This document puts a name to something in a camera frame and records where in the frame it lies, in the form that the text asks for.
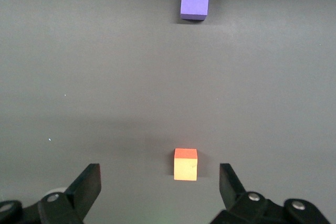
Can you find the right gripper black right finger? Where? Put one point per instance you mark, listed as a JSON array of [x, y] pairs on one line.
[[244, 205]]

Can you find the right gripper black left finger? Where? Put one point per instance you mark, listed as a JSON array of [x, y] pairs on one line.
[[78, 197]]

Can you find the orange foam block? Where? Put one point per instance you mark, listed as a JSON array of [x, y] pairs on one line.
[[185, 169]]

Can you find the purple foam block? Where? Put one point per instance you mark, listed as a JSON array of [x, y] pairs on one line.
[[194, 2]]

